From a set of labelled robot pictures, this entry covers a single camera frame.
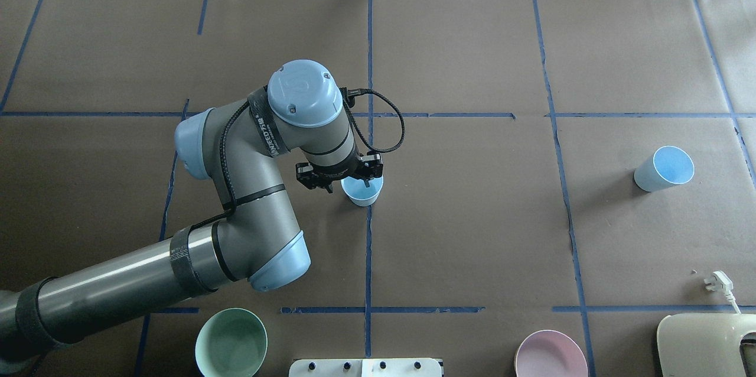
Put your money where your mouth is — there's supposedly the white camera mounting post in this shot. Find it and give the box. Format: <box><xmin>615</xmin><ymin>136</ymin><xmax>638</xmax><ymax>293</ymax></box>
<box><xmin>288</xmin><ymin>357</ymin><xmax>445</xmax><ymax>376</ymax></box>

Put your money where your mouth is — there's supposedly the black left camera cable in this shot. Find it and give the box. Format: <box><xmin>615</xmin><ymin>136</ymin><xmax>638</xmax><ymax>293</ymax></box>
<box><xmin>340</xmin><ymin>89</ymin><xmax>406</xmax><ymax>154</ymax></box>

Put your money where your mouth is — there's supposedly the blue cup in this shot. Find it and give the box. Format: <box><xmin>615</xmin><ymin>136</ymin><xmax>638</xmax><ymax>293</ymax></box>
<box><xmin>633</xmin><ymin>145</ymin><xmax>696</xmax><ymax>192</ymax></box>
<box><xmin>341</xmin><ymin>177</ymin><xmax>384</xmax><ymax>207</ymax></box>

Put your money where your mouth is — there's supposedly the green bowl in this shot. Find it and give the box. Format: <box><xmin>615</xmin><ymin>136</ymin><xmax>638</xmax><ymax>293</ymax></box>
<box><xmin>194</xmin><ymin>308</ymin><xmax>268</xmax><ymax>376</ymax></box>

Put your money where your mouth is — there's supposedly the cream toaster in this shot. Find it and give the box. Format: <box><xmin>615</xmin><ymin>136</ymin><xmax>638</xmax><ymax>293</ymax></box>
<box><xmin>656</xmin><ymin>313</ymin><xmax>755</xmax><ymax>376</ymax></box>

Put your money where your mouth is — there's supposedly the white toaster plug cable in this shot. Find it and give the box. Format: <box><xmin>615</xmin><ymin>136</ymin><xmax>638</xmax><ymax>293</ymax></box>
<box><xmin>704</xmin><ymin>271</ymin><xmax>742</xmax><ymax>314</ymax></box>

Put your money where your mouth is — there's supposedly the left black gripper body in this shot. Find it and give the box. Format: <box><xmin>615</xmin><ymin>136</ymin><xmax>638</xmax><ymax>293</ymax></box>
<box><xmin>310</xmin><ymin>152</ymin><xmax>362</xmax><ymax>181</ymax></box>

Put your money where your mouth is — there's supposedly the pink bowl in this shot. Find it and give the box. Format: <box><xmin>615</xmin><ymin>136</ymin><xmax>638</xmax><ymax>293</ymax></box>
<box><xmin>513</xmin><ymin>330</ymin><xmax>589</xmax><ymax>376</ymax></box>

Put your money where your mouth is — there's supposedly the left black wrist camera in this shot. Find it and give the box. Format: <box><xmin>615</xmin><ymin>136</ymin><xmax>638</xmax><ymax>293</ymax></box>
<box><xmin>295</xmin><ymin>152</ymin><xmax>384</xmax><ymax>193</ymax></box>

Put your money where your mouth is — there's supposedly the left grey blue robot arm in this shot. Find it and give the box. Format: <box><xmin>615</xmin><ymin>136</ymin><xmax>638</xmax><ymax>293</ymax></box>
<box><xmin>2</xmin><ymin>60</ymin><xmax>383</xmax><ymax>374</ymax></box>

